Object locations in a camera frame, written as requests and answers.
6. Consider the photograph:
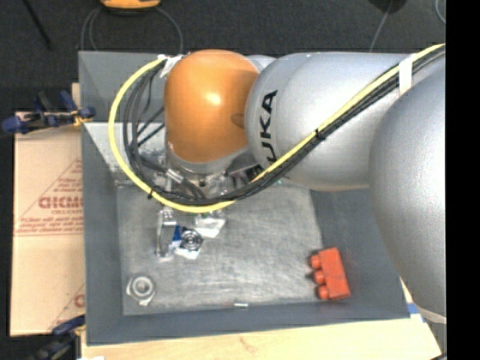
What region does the grey metal bin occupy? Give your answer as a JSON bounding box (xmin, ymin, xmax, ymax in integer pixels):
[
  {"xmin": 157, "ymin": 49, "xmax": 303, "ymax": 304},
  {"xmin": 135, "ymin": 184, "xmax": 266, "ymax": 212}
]
[{"xmin": 77, "ymin": 49, "xmax": 413, "ymax": 344}]

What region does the brown cardboard board red print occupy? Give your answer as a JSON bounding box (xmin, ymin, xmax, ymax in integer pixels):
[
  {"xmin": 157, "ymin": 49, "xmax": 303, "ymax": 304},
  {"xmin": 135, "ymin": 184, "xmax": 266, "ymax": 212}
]
[{"xmin": 9, "ymin": 124, "xmax": 87, "ymax": 337}]

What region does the red toy brick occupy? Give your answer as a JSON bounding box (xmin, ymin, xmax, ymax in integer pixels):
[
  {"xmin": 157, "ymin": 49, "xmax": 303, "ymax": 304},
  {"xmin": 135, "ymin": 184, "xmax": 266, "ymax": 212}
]
[{"xmin": 309, "ymin": 247, "xmax": 352, "ymax": 301}]

